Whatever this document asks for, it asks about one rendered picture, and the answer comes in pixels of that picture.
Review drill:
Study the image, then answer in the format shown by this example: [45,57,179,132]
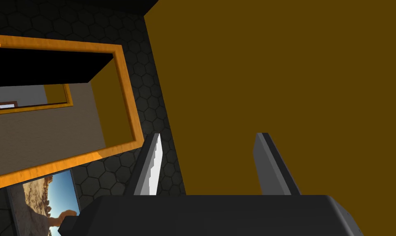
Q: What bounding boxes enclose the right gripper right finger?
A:
[253,132,302,196]

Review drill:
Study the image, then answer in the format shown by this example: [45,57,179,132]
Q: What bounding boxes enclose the brown door leaf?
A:
[143,0,396,236]

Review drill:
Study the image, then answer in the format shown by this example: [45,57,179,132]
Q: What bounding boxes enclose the framed desert landscape picture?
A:
[6,168,82,236]

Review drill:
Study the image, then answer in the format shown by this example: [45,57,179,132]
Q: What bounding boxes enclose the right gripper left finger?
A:
[124,132,163,196]

